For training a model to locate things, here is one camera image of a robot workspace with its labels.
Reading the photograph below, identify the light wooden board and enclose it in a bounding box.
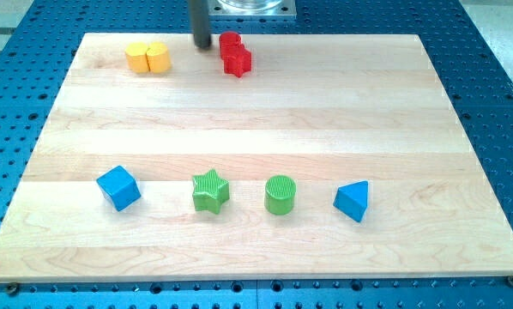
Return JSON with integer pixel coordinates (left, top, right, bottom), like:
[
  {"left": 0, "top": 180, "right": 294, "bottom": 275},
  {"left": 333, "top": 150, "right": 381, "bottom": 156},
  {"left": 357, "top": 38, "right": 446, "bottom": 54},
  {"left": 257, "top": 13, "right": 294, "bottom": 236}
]
[{"left": 0, "top": 33, "right": 513, "bottom": 282}]

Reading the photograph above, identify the blue triangular prism block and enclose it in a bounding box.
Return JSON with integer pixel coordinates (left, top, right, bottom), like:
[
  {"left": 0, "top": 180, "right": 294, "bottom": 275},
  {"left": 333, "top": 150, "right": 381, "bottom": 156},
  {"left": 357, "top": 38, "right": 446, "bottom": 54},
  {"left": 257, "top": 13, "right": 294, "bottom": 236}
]
[{"left": 333, "top": 180, "right": 369, "bottom": 222}]

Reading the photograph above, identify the yellow cylinder block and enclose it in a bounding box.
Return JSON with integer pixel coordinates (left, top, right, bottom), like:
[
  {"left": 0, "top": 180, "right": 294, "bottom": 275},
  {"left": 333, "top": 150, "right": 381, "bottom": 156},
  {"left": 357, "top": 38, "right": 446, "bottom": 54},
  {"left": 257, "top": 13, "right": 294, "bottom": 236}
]
[{"left": 146, "top": 42, "right": 172, "bottom": 73}]

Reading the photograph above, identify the green star block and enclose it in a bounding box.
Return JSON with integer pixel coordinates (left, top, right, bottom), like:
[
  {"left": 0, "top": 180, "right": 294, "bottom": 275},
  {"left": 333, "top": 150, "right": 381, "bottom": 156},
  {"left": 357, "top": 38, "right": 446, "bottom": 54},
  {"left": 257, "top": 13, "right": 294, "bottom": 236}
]
[{"left": 192, "top": 169, "right": 230, "bottom": 215}]

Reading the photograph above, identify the red star block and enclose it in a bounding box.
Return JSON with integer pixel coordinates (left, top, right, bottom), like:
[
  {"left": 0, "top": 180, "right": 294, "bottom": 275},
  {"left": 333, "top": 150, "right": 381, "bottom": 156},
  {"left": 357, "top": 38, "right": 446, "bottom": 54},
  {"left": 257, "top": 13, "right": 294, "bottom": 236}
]
[{"left": 221, "top": 44, "right": 252, "bottom": 77}]

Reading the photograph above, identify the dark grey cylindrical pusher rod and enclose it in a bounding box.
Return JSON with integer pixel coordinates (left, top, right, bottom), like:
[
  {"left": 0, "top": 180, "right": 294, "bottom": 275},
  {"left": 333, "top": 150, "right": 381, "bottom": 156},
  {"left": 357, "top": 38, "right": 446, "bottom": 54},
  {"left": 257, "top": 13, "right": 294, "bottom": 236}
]
[{"left": 188, "top": 0, "right": 212, "bottom": 49}]

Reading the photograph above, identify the blue cube block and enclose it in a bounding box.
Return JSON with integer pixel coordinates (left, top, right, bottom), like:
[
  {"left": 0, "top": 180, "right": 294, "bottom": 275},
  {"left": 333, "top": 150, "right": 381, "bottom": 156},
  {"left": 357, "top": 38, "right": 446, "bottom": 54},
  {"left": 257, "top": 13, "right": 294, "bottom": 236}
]
[{"left": 96, "top": 166, "right": 141, "bottom": 212}]

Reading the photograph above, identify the red cylinder block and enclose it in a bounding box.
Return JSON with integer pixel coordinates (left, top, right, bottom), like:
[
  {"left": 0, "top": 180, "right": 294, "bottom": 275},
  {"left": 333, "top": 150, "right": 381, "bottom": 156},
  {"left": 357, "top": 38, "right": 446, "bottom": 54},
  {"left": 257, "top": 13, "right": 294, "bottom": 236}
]
[{"left": 219, "top": 31, "right": 242, "bottom": 59}]

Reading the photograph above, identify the yellow hexagon block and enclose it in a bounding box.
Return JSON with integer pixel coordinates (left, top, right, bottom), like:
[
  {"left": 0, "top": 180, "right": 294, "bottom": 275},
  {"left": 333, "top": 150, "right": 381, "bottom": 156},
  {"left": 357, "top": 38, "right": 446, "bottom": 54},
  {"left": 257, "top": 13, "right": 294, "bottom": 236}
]
[{"left": 124, "top": 42, "right": 149, "bottom": 73}]

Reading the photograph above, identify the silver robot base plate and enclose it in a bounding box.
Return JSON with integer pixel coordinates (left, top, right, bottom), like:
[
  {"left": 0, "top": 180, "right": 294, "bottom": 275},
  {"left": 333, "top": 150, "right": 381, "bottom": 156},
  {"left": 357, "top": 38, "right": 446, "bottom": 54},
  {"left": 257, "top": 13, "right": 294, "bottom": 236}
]
[{"left": 208, "top": 0, "right": 297, "bottom": 20}]

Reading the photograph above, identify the blue perforated metal base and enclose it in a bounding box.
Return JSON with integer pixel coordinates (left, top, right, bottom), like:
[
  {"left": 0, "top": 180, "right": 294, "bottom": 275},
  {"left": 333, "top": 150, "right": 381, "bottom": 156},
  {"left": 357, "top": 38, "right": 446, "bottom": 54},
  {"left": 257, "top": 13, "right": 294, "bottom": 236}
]
[{"left": 0, "top": 1, "right": 513, "bottom": 308}]

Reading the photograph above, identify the green cylinder block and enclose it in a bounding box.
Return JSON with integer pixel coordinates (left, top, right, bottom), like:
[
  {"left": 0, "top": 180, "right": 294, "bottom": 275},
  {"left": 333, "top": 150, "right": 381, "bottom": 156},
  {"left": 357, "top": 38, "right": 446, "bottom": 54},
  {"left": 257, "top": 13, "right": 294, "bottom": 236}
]
[{"left": 265, "top": 175, "right": 297, "bottom": 215}]

